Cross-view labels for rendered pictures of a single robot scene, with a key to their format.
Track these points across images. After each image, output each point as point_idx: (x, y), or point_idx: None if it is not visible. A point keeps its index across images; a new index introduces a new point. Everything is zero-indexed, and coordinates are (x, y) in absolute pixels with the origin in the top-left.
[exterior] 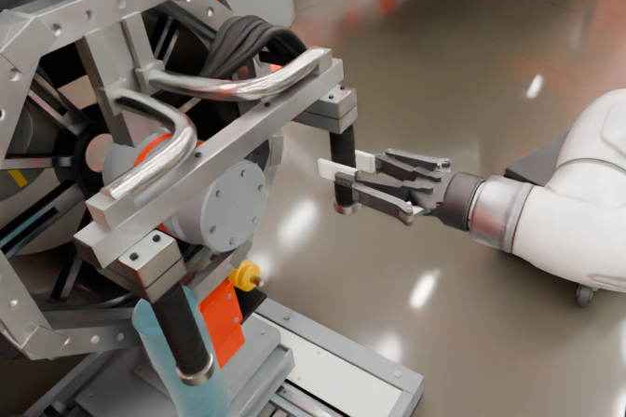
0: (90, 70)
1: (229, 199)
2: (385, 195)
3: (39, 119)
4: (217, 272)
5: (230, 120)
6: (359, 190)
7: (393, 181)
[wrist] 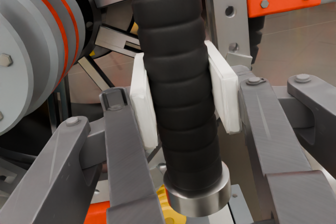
0: None
1: None
2: (28, 203)
3: (114, 9)
4: (105, 185)
5: (205, 24)
6: (51, 137)
7: (142, 173)
